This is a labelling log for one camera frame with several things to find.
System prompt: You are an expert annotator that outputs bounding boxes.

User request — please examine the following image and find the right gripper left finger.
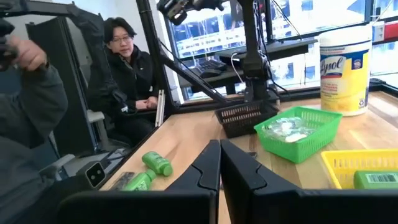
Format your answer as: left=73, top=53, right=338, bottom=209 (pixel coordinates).
left=57, top=139, right=221, bottom=224

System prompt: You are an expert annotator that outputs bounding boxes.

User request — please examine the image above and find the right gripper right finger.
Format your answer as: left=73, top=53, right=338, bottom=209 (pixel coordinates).
left=220, top=139, right=398, bottom=224

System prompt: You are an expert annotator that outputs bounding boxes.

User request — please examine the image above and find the green shampoo bottle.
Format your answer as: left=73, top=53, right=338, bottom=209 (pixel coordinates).
left=123, top=169, right=157, bottom=191
left=141, top=151, right=174, bottom=177
left=353, top=170, right=398, bottom=190

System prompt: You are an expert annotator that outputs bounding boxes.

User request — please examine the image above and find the black comb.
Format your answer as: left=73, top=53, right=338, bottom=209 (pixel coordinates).
left=110, top=171, right=136, bottom=191

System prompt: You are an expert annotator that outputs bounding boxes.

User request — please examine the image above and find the red white toothbrush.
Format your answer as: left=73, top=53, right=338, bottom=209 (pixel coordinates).
left=279, top=119, right=317, bottom=144

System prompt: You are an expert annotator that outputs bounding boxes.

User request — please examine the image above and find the green plastic basket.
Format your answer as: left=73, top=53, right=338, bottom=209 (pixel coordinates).
left=254, top=105, right=343, bottom=165

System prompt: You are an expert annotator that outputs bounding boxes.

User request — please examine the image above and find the yellow plastic basket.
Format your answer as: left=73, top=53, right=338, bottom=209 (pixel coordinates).
left=321, top=148, right=398, bottom=190

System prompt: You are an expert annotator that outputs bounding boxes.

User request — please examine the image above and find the grey chair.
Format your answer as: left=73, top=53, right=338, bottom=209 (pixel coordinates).
left=86, top=109, right=108, bottom=150

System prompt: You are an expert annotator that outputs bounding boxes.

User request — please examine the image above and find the black plastic basket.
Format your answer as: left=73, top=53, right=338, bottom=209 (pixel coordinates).
left=214, top=99, right=279, bottom=139

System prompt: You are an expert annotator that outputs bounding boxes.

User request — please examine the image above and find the yellow Lysol wipes canister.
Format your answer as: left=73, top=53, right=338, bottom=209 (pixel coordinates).
left=318, top=24, right=373, bottom=118

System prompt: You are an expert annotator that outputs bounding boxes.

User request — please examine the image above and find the person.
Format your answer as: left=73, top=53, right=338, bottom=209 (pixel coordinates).
left=86, top=17, right=159, bottom=147
left=0, top=34, right=69, bottom=224

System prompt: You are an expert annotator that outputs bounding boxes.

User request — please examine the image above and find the black desk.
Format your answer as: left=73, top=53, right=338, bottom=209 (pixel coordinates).
left=178, top=67, right=246, bottom=94

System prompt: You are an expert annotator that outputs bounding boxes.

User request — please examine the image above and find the black board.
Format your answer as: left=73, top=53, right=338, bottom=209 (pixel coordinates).
left=26, top=17, right=97, bottom=156

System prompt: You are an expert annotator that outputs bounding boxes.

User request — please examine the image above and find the black computer mouse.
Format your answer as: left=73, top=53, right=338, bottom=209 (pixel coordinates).
left=200, top=68, right=222, bottom=78

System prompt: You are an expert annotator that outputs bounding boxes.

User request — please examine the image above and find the black keyboard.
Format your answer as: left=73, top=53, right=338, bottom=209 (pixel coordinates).
left=198, top=59, right=228, bottom=72

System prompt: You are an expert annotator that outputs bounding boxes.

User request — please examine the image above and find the black side table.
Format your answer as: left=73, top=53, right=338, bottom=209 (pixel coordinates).
left=217, top=37, right=318, bottom=62

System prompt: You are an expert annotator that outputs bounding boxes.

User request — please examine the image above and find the small red box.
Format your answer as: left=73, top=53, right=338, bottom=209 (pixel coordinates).
left=384, top=20, right=398, bottom=41

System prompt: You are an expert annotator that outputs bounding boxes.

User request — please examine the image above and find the small black camera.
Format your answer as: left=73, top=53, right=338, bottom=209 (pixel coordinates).
left=76, top=161, right=106, bottom=189

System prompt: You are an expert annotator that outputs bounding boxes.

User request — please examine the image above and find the silver aluminium bracket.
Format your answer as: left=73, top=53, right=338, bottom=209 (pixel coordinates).
left=154, top=89, right=166, bottom=128

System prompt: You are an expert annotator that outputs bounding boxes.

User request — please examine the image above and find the white cable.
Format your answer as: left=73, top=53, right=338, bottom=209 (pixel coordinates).
left=231, top=52, right=246, bottom=84

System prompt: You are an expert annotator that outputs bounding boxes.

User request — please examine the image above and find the black aluminium rig frame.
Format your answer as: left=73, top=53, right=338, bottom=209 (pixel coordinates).
left=99, top=0, right=398, bottom=191

